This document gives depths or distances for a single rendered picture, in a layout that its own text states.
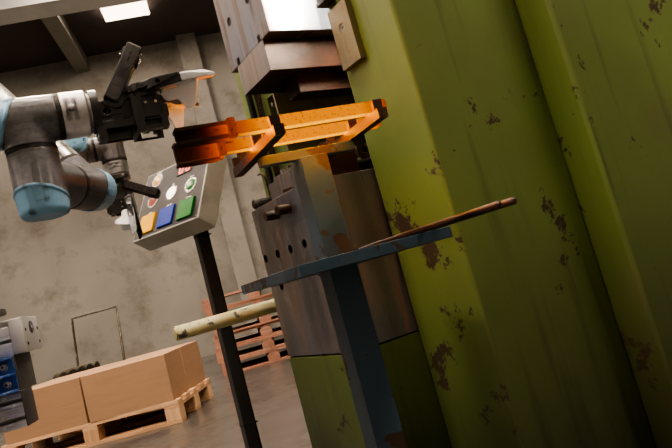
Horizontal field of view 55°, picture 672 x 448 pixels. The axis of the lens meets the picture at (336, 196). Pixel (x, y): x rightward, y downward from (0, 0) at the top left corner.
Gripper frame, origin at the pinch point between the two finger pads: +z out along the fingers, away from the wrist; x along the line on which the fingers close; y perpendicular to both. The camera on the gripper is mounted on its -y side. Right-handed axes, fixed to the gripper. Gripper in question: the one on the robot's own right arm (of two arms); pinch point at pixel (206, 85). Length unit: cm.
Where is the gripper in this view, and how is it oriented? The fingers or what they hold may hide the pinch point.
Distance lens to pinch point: 117.2
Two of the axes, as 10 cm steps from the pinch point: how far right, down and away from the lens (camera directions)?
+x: 3.8, -2.1, -9.0
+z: 8.9, -1.9, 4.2
